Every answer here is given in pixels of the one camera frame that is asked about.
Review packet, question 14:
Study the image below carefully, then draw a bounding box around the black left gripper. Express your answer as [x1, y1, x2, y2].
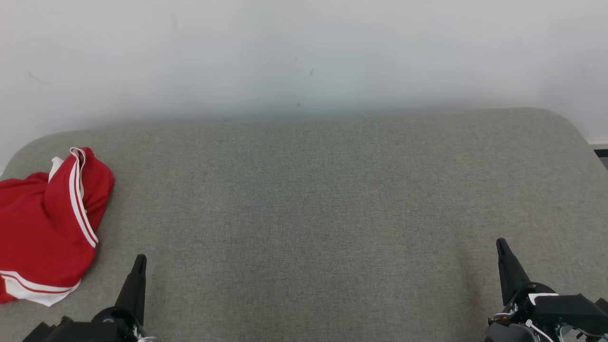
[93, 254, 149, 342]

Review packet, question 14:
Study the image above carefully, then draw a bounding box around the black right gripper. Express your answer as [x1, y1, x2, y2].
[484, 237, 570, 342]

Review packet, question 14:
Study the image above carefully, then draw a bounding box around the red shirt with white sleeves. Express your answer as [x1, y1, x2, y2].
[0, 172, 98, 307]

